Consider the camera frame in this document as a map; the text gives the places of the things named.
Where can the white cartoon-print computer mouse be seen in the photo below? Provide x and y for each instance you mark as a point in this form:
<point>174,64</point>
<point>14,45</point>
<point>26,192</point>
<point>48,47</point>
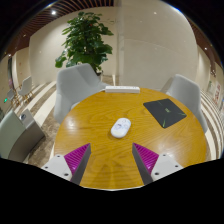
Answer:
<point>120,128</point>

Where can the green potted plant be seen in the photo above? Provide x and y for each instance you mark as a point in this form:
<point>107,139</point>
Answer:
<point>85,40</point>

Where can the white power strip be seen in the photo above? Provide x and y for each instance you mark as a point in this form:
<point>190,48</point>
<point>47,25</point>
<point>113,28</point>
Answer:
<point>122,89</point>

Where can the grey shell chair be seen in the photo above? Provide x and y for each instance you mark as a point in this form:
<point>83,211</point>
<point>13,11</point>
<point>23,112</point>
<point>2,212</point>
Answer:
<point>75,86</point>
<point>185,91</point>

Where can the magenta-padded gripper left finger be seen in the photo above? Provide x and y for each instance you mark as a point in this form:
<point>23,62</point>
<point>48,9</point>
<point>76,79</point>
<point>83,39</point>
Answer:
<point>77,158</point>

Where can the black mouse pad green lines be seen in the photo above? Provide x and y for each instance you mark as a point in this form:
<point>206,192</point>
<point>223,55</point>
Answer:
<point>164,112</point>

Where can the group of pale chairs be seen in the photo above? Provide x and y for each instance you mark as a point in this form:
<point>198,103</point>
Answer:
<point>25,87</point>

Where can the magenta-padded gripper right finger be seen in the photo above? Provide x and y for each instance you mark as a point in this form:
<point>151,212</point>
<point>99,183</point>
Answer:
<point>146,159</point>

